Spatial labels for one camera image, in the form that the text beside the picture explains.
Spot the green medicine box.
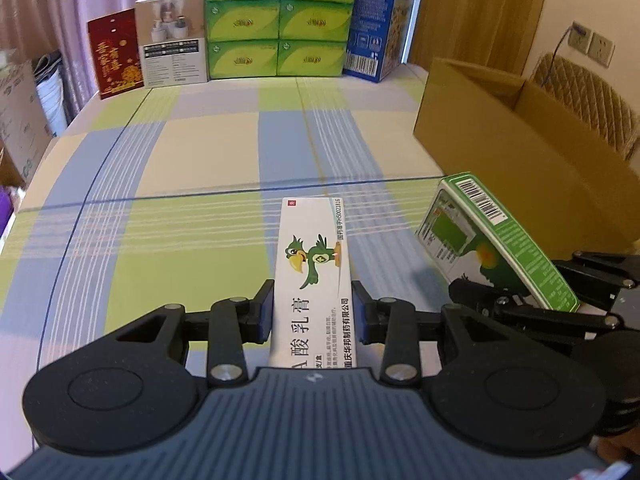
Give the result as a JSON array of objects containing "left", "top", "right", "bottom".
[{"left": 416, "top": 172, "right": 580, "bottom": 312}]

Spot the white parrot ointment box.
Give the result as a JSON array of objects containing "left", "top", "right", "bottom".
[{"left": 269, "top": 197, "right": 357, "bottom": 368}]

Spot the operator hand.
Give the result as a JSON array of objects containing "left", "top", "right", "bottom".
[{"left": 597, "top": 428, "right": 640, "bottom": 464}]

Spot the brown cardboard box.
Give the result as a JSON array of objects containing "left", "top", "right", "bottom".
[{"left": 413, "top": 58, "right": 640, "bottom": 259}]

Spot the quilted tan chair cover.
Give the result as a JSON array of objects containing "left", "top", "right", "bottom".
[{"left": 532, "top": 53, "right": 639, "bottom": 162}]

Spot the checkered tablecloth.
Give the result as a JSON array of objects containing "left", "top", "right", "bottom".
[{"left": 1, "top": 65, "right": 447, "bottom": 470}]

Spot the wooden door panel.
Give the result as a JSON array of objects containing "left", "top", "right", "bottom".
[{"left": 409, "top": 0, "right": 544, "bottom": 75}]

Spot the green tissue pack bottom right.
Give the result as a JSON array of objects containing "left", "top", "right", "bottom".
[{"left": 277, "top": 40, "right": 346, "bottom": 77}]

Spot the blue milk carton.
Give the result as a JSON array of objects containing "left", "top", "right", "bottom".
[{"left": 344, "top": 0, "right": 414, "bottom": 82}]

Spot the green tissue pack bottom left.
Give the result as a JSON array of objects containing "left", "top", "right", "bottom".
[{"left": 207, "top": 40, "right": 279, "bottom": 79}]

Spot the green tissue pack middle right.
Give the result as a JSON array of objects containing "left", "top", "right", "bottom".
[{"left": 279, "top": 0, "right": 352, "bottom": 42}]

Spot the red greeting envelope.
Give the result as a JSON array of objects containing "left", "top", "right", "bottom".
[{"left": 87, "top": 8, "right": 144, "bottom": 100}]

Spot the white product box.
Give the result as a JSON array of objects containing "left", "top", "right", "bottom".
[{"left": 134, "top": 0, "right": 207, "bottom": 89}]

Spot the green tissue pack middle left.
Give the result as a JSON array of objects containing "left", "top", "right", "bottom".
[{"left": 205, "top": 0, "right": 281, "bottom": 41}]

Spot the pink curtain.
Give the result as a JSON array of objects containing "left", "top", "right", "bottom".
[{"left": 1, "top": 0, "right": 137, "bottom": 115}]

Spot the black power cable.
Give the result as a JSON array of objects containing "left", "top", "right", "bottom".
[{"left": 541, "top": 24, "right": 589, "bottom": 86}]

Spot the wall power socket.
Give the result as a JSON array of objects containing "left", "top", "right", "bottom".
[{"left": 567, "top": 22, "right": 615, "bottom": 68}]

